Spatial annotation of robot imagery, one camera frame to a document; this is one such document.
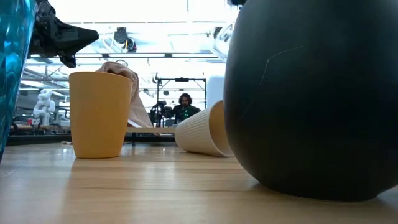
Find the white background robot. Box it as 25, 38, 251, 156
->
32, 88, 57, 127

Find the black background station frame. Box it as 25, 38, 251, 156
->
150, 73, 208, 128

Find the person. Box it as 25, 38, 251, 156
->
172, 92, 202, 125

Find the beige ribbed cup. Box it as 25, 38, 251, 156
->
174, 100, 236, 158

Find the large black round vase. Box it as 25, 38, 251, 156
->
223, 0, 398, 202

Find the beige pink cloth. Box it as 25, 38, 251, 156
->
95, 60, 155, 129

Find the ceiling cable reel with box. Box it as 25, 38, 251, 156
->
113, 26, 138, 54

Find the teal faceted glass tumbler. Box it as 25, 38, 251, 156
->
0, 0, 39, 164

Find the white background panel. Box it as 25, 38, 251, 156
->
206, 74, 226, 109

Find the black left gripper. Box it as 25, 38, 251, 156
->
29, 0, 100, 69

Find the yellow plastic cup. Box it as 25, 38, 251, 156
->
68, 71, 134, 160

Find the small clear glass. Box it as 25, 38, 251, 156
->
211, 22, 234, 63

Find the wooden shelf black frame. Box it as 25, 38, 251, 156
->
125, 126, 177, 147

